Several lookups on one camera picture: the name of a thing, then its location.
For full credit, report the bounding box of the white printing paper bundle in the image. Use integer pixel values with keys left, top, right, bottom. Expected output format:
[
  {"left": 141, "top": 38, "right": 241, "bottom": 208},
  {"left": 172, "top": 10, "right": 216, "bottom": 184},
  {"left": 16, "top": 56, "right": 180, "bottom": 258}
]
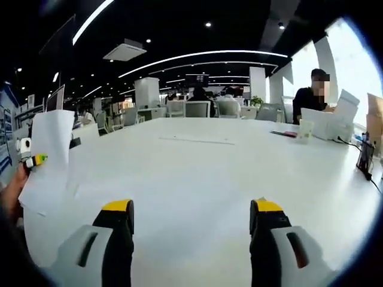
[{"left": 18, "top": 109, "right": 75, "bottom": 216}]

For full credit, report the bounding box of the black power cable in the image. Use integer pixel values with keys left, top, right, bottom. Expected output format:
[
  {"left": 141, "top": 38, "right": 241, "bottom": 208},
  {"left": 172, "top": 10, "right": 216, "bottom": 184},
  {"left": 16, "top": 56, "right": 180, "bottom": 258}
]
[{"left": 337, "top": 136, "right": 383, "bottom": 195}]

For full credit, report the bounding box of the white table outlet cover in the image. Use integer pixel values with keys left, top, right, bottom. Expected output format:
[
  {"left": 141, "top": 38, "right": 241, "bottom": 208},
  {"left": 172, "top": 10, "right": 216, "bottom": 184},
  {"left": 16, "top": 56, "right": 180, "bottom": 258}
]
[{"left": 159, "top": 135, "right": 236, "bottom": 145}]

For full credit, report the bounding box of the monitor on stand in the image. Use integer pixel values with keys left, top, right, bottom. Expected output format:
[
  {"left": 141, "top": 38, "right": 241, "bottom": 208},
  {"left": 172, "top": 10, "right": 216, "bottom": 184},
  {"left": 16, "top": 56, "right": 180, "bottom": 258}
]
[{"left": 44, "top": 84, "right": 66, "bottom": 113}]

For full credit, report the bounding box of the white storage shelf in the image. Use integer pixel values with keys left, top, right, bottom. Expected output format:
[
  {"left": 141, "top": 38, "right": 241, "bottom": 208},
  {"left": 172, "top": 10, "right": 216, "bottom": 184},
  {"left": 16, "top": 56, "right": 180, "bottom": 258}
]
[{"left": 14, "top": 94, "right": 45, "bottom": 120}]

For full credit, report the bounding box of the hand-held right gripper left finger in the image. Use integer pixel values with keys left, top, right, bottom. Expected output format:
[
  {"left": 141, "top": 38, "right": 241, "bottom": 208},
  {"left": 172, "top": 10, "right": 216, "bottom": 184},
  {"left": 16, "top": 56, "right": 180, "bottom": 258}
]
[{"left": 37, "top": 199, "right": 135, "bottom": 287}]

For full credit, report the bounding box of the small dark hanging screen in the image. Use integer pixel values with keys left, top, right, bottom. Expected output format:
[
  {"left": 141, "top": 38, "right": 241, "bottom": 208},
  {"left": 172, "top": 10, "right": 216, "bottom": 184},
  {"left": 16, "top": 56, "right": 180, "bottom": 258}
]
[{"left": 185, "top": 74, "right": 210, "bottom": 86}]

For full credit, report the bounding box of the black pen holder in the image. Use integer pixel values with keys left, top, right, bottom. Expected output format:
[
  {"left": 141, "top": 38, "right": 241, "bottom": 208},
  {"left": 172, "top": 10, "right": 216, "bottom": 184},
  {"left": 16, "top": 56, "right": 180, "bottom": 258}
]
[{"left": 355, "top": 134, "right": 376, "bottom": 174}]

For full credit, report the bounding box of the ceiling air conditioner unit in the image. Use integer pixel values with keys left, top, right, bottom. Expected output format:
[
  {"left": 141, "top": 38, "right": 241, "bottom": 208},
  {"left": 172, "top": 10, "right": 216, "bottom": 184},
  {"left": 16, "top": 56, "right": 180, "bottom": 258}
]
[{"left": 102, "top": 38, "right": 148, "bottom": 62}]

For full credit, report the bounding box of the person's left hand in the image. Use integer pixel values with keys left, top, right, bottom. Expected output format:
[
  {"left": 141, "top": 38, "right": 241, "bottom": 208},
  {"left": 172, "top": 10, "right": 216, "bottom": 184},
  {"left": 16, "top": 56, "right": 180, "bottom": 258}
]
[{"left": 11, "top": 164, "right": 31, "bottom": 193}]

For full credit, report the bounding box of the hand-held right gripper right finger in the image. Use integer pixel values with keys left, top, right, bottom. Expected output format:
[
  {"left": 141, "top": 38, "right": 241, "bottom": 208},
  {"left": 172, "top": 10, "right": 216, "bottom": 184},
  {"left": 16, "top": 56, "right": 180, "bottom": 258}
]
[{"left": 250, "top": 197, "right": 345, "bottom": 287}]

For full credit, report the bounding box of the brown cardboard box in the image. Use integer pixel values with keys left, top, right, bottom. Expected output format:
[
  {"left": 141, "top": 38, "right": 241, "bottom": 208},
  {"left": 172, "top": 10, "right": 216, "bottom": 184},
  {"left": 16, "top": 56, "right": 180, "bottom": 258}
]
[{"left": 365, "top": 93, "right": 383, "bottom": 141}]

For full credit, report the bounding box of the long curved ceiling light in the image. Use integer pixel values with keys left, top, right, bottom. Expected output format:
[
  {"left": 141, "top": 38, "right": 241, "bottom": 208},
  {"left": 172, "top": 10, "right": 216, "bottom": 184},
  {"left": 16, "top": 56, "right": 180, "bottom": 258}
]
[{"left": 118, "top": 50, "right": 290, "bottom": 78}]

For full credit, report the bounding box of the white side desk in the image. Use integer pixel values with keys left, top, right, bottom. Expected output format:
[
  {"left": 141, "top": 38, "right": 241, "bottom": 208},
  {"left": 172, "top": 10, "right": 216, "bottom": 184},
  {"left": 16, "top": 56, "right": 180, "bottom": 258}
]
[{"left": 71, "top": 122, "right": 101, "bottom": 140}]

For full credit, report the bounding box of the group of white office chairs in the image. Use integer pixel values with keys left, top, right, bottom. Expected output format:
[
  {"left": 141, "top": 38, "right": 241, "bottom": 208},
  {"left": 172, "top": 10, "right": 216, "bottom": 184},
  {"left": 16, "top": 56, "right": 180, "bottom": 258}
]
[{"left": 97, "top": 100, "right": 285, "bottom": 135}]

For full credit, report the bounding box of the long straight ceiling light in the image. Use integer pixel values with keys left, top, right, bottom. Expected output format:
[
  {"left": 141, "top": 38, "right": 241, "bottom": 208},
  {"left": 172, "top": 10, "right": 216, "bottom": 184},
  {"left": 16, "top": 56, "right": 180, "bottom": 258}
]
[{"left": 72, "top": 0, "right": 116, "bottom": 45}]

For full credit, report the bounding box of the blue white wall poster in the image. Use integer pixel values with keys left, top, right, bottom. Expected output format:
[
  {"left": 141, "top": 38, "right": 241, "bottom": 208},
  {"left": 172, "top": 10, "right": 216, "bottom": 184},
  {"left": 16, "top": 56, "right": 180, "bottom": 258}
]
[{"left": 0, "top": 83, "right": 22, "bottom": 177}]

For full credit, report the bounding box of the white table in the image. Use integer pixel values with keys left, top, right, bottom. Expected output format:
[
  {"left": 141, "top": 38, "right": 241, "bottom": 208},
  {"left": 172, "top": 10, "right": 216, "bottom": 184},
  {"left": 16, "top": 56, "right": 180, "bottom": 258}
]
[{"left": 22, "top": 117, "right": 383, "bottom": 287}]

